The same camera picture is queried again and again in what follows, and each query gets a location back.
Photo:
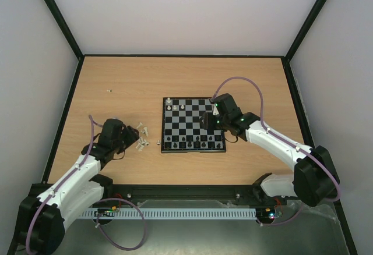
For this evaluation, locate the black frame post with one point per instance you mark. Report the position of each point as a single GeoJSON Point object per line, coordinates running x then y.
{"type": "Point", "coordinates": [61, 22]}
{"type": "Point", "coordinates": [306, 26]}

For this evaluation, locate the black frame post right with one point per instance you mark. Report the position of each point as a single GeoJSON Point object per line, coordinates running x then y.
{"type": "Point", "coordinates": [306, 26]}

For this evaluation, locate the black frame post left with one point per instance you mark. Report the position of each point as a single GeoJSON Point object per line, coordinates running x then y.
{"type": "Point", "coordinates": [61, 22]}

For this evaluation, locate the light blue cable duct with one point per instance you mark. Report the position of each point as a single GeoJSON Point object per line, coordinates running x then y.
{"type": "Point", "coordinates": [173, 213]}

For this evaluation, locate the black aluminium rail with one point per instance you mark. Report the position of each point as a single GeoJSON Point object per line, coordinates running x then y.
{"type": "Point", "coordinates": [242, 195]}

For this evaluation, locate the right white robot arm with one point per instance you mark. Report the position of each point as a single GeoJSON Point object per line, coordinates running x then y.
{"type": "Point", "coordinates": [313, 176]}

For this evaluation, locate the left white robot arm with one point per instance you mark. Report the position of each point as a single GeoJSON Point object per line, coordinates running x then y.
{"type": "Point", "coordinates": [43, 218]}

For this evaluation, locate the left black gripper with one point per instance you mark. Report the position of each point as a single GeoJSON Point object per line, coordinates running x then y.
{"type": "Point", "coordinates": [132, 135]}

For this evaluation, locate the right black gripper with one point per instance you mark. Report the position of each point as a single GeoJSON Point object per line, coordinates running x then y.
{"type": "Point", "coordinates": [208, 121]}

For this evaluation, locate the black grey chessboard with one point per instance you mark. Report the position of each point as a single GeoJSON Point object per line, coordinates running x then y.
{"type": "Point", "coordinates": [186, 122]}

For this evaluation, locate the pile of white chess pieces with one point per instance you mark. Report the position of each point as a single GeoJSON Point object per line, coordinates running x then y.
{"type": "Point", "coordinates": [147, 137]}

